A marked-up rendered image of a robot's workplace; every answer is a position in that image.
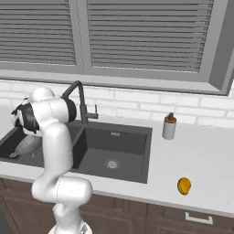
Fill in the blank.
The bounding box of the dark grey kitchen sink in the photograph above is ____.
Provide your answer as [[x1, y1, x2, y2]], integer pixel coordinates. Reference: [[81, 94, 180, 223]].
[[0, 119, 154, 185]]

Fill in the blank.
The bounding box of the grey window frame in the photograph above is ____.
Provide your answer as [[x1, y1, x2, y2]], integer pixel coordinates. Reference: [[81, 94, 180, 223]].
[[0, 0, 234, 96]]

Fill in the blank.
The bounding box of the yellow orange mango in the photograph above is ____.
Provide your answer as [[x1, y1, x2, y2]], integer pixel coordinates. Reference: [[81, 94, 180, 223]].
[[176, 176, 192, 197]]

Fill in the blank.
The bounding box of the round metal sink drain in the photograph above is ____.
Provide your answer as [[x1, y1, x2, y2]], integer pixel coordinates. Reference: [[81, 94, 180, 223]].
[[103, 158, 122, 170]]

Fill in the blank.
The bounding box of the wide grey window blind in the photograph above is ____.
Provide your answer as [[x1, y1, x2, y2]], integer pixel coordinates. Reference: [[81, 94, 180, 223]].
[[86, 0, 215, 73]]

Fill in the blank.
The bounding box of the black sink faucet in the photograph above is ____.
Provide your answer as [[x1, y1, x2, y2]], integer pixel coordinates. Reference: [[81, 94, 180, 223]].
[[62, 80, 99, 126]]

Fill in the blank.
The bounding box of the brown drawer front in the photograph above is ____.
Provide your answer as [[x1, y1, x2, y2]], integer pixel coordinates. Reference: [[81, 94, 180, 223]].
[[145, 203, 234, 234]]

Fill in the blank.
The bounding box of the brown sink cabinet front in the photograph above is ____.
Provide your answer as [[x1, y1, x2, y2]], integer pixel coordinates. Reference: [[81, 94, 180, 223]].
[[0, 177, 148, 234]]

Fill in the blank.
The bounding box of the silver drawer handle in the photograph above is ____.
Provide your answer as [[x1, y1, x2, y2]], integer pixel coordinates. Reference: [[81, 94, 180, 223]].
[[185, 211, 214, 226]]

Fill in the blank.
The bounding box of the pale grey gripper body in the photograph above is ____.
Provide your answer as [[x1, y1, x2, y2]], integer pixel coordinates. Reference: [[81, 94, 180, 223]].
[[8, 134, 43, 159]]

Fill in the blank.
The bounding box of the grey soap dispenser orange collar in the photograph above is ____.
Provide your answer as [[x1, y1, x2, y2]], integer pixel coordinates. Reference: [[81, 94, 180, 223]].
[[162, 112, 177, 141]]

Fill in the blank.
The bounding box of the narrow grey window blind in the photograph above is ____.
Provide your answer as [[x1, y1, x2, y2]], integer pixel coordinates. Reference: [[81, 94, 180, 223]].
[[0, 0, 77, 67]]

